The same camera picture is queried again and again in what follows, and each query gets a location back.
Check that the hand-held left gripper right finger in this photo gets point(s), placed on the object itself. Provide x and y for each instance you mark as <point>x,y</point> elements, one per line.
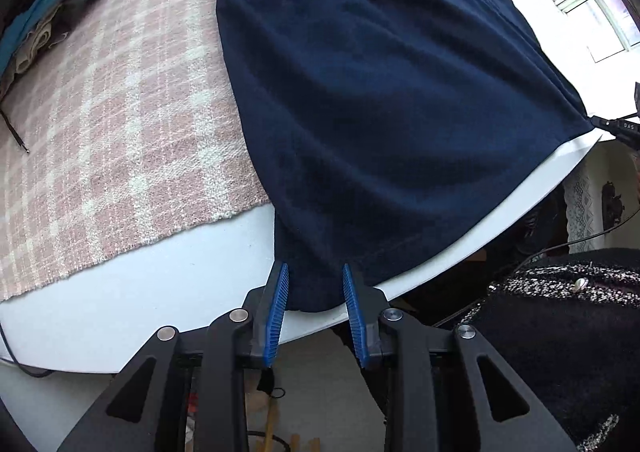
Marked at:
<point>353,312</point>

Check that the beige cloth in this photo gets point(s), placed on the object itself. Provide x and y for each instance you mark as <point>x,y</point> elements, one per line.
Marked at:
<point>35,40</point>

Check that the navy blue shirt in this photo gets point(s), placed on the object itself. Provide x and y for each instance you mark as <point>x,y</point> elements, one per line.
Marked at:
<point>375,107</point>

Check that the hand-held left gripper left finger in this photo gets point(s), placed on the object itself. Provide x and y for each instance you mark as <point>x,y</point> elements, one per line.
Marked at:
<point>276,312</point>

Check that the white lace curtain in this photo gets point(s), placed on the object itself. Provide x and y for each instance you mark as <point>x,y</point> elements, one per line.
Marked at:
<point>582,212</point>

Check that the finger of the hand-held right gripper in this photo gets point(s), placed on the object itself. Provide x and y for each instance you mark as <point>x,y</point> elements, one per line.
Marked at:
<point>622,128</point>

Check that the pink plaid blanket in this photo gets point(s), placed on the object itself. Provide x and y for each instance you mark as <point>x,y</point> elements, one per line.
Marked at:
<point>125,132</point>

